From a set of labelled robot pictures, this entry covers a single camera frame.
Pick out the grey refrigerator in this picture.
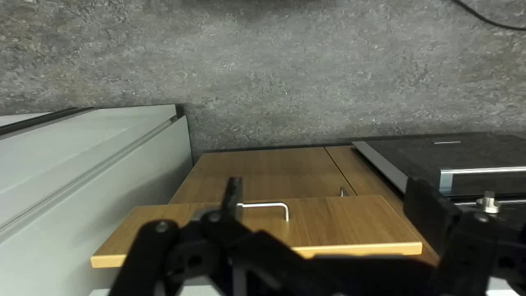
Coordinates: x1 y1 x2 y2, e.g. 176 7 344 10
0 104 194 296

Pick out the black built-in oven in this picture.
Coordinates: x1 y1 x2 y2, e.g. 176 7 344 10
352 130 526 221

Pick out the wooden front white drawer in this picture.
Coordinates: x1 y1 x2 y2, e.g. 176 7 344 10
89 194 426 270

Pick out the black floor cable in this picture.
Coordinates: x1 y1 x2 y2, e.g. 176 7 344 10
450 0 526 33

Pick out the wooden lower cabinet door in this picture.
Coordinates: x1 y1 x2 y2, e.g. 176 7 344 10
169 147 358 206
325 145 440 268

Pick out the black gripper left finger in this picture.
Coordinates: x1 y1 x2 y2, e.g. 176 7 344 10
108 176 309 296

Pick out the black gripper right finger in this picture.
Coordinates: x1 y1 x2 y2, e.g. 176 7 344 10
404 176 526 296

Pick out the silver drawer handle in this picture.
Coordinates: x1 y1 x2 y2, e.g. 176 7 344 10
235 201 291 224

